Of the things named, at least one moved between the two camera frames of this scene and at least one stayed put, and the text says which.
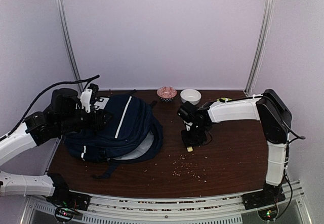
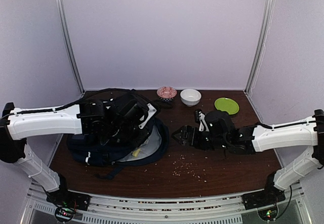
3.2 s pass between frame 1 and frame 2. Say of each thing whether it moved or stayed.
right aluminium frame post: stayed
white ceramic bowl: stayed
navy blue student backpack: moved
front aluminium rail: stayed
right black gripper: moved
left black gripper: moved
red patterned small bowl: stayed
